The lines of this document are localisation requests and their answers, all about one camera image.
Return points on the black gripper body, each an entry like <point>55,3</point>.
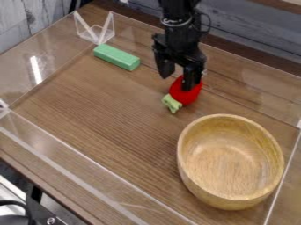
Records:
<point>180,41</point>

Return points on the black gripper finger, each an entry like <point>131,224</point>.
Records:
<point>193,72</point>
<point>165,64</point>

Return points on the red plush radish toy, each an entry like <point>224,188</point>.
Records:
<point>178,98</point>

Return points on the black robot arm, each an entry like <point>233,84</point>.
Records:
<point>184,10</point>

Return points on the green rectangular block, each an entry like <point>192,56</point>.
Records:
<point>117,57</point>

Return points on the wooden bowl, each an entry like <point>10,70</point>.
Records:
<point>230,161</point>

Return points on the clear acrylic corner bracket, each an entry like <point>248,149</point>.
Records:
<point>97,34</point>

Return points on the clear acrylic tray wall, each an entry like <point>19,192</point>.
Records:
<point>102,197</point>

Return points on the black table clamp bracket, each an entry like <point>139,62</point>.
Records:
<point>42,215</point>

